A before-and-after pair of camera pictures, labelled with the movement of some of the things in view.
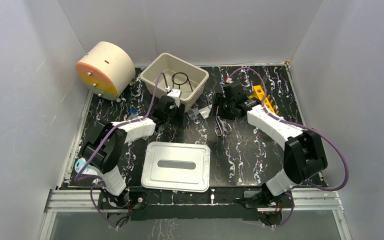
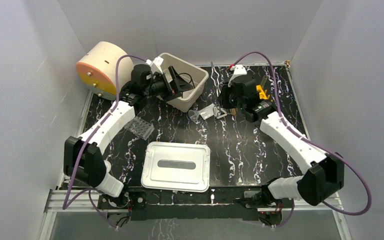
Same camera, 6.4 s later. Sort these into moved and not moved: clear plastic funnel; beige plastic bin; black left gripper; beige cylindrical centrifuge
Moved: black left gripper
Not moved: beige plastic bin; beige cylindrical centrifuge; clear plastic funnel
